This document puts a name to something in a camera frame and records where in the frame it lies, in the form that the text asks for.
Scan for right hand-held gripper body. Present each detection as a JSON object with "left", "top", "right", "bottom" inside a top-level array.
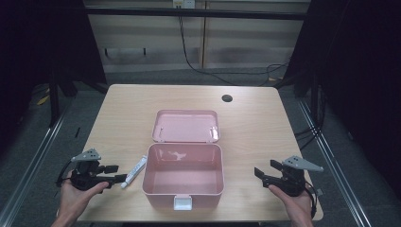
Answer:
[{"left": 261, "top": 155, "right": 325, "bottom": 198}]

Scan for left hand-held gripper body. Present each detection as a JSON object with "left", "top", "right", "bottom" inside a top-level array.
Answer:
[{"left": 62, "top": 148, "right": 112, "bottom": 192}]

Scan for white tube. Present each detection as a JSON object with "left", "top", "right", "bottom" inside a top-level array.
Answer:
[{"left": 120, "top": 154, "right": 148, "bottom": 190}]

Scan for pink plastic box with lid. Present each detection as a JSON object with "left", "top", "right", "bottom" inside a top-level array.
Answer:
[{"left": 141, "top": 109, "right": 225, "bottom": 212}]

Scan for person's right hand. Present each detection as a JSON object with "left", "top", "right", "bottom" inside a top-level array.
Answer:
[{"left": 268, "top": 184, "right": 316, "bottom": 221}]

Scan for person's left hand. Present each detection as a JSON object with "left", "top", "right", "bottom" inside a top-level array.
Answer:
[{"left": 58, "top": 171, "right": 110, "bottom": 223}]

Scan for black metal stand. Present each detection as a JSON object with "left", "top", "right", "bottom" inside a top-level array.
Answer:
[{"left": 47, "top": 70, "right": 61, "bottom": 129}]

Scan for black curtain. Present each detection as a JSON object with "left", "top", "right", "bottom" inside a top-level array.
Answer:
[
  {"left": 0, "top": 0, "right": 108, "bottom": 152},
  {"left": 283, "top": 0, "right": 401, "bottom": 197}
]

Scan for black horizontal bar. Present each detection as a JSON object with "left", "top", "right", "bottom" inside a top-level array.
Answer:
[{"left": 84, "top": 7, "right": 307, "bottom": 21}]

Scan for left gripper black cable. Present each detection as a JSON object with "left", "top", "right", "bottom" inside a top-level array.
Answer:
[{"left": 55, "top": 159, "right": 76, "bottom": 187}]

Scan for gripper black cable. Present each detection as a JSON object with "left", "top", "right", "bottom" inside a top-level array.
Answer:
[
  {"left": 303, "top": 181, "right": 319, "bottom": 219},
  {"left": 55, "top": 159, "right": 76, "bottom": 187}
]

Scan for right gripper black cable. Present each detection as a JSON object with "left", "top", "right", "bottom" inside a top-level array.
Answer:
[{"left": 303, "top": 181, "right": 319, "bottom": 219}]

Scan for black floor cables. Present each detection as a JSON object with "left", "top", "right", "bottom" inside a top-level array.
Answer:
[{"left": 293, "top": 84, "right": 327, "bottom": 150}]

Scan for metal floor rail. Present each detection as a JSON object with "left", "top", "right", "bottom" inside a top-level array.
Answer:
[
  {"left": 0, "top": 108, "right": 69, "bottom": 227},
  {"left": 297, "top": 99, "right": 373, "bottom": 227}
]

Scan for black wall cable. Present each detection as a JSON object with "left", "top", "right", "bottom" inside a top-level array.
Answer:
[{"left": 177, "top": 15, "right": 289, "bottom": 87}]

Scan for white wall socket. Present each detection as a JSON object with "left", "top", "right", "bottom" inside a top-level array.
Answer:
[{"left": 172, "top": 0, "right": 196, "bottom": 9}]

